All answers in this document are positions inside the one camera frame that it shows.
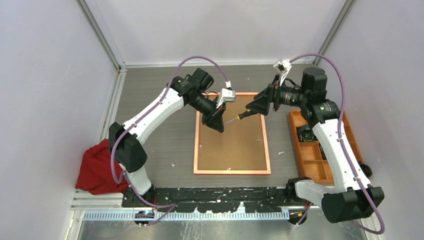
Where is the black yellow screwdriver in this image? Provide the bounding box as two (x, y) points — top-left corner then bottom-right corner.
(223, 109), (256, 125)

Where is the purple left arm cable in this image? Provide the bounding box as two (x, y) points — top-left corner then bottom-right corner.
(110, 55), (232, 228)

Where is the red picture frame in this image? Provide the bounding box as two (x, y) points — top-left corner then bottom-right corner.
(193, 92), (271, 175)

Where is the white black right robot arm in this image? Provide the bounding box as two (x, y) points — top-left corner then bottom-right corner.
(239, 67), (385, 223)

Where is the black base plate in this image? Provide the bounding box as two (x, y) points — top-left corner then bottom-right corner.
(121, 186), (320, 215)

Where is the red cloth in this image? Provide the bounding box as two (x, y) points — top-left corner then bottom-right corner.
(75, 138), (129, 195)

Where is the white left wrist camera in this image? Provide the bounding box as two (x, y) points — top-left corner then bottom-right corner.
(216, 88), (236, 109)

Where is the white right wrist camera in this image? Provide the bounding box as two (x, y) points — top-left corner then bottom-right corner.
(273, 59), (292, 86)

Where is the orange compartment tray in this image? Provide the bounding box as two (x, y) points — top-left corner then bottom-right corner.
(287, 109), (365, 186)

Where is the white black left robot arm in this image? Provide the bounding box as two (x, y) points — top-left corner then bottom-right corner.
(108, 68), (226, 207)

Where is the blue yellow rolled tie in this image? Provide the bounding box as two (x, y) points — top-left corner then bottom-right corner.
(296, 124), (315, 142)

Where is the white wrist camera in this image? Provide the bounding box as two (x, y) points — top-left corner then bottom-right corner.
(273, 59), (292, 86)
(216, 88), (236, 109)

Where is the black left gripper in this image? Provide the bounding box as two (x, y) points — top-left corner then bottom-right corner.
(188, 93), (226, 132)

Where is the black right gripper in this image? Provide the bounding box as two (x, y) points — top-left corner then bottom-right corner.
(246, 74), (309, 116)

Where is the white slotted cable duct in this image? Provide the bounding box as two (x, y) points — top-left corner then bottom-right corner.
(82, 209), (290, 222)

